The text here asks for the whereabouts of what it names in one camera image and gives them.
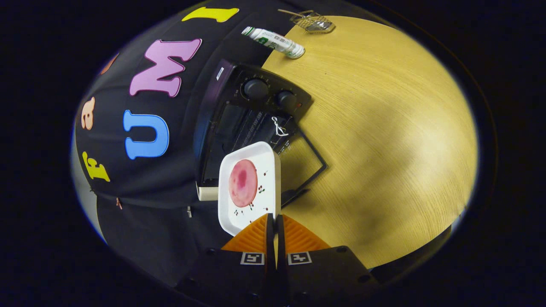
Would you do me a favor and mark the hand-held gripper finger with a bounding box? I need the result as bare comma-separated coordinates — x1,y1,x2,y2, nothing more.
175,213,277,307
276,214,378,307

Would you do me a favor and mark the white square plate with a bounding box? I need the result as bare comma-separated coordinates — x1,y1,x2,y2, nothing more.
218,141,282,237

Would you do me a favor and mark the white bread toaster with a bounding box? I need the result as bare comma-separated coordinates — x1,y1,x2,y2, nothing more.
196,181,220,202

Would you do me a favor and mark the white bottle green label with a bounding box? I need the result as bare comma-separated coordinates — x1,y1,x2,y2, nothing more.
241,26,306,59

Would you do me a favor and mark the black toaster oven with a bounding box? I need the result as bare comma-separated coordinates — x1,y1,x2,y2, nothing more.
194,59,328,209

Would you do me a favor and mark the pink ham slice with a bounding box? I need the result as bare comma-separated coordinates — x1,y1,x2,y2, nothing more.
228,159,258,208

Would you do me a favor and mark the black backdrop cloth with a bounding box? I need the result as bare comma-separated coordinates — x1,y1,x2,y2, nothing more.
75,0,299,290

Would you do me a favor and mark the metal wire holder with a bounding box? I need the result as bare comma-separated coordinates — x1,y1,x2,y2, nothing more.
294,10,336,35

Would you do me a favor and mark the white string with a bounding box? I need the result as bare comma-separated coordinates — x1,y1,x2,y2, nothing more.
271,116,290,137

